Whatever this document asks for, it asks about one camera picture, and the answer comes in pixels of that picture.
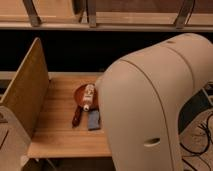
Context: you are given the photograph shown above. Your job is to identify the middle metal bracket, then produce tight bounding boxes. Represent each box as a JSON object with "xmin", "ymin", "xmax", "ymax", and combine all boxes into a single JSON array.
[{"xmin": 87, "ymin": 0, "xmax": 96, "ymax": 28}]

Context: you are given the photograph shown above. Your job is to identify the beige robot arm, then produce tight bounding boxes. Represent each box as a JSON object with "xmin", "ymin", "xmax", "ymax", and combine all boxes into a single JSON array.
[{"xmin": 98, "ymin": 33, "xmax": 213, "ymax": 171}]

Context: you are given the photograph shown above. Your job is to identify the wooden side panel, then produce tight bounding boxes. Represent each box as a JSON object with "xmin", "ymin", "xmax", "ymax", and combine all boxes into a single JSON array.
[{"xmin": 0, "ymin": 38, "xmax": 49, "ymax": 142}]

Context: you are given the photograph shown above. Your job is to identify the right metal bracket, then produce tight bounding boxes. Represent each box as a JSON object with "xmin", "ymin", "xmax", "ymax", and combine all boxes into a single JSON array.
[{"xmin": 174, "ymin": 0, "xmax": 195, "ymax": 29}]

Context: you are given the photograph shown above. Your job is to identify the metal bracket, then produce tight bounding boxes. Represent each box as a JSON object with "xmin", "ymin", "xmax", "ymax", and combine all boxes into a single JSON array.
[
  {"xmin": 22, "ymin": 0, "xmax": 41, "ymax": 27},
  {"xmin": 174, "ymin": 0, "xmax": 195, "ymax": 29},
  {"xmin": 87, "ymin": 0, "xmax": 96, "ymax": 28}
]

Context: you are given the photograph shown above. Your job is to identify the brown round plate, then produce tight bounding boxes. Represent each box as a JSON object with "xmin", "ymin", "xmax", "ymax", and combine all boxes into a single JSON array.
[{"xmin": 74, "ymin": 84, "xmax": 98, "ymax": 110}]

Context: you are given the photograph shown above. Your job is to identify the dark red knife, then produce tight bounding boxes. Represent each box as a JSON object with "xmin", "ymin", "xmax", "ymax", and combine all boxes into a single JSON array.
[{"xmin": 72, "ymin": 106, "xmax": 82, "ymax": 127}]

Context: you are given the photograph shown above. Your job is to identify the small white bottle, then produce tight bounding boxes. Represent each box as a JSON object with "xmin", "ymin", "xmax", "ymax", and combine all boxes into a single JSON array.
[{"xmin": 82, "ymin": 84, "xmax": 95, "ymax": 111}]

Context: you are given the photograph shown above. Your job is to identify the left metal bracket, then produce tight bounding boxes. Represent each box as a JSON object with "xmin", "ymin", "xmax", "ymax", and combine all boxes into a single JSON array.
[{"xmin": 22, "ymin": 0, "xmax": 41, "ymax": 27}]

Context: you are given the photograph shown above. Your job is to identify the black floor cables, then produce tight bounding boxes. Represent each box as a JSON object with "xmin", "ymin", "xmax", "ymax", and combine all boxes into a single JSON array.
[{"xmin": 179, "ymin": 112, "xmax": 213, "ymax": 171}]

